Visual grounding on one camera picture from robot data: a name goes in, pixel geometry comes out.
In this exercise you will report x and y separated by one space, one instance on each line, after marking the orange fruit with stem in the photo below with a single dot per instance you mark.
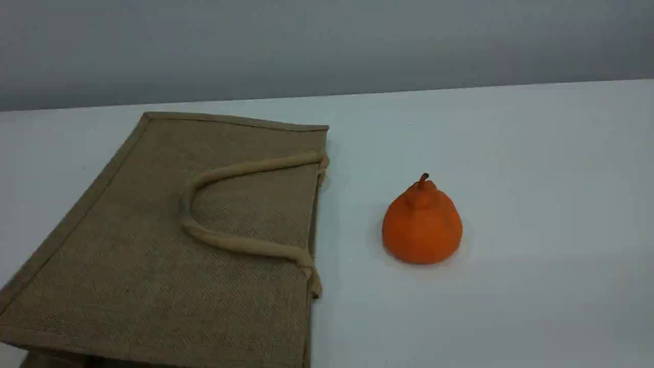
422 230

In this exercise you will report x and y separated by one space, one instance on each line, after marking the brown jute bag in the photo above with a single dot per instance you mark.
143 255

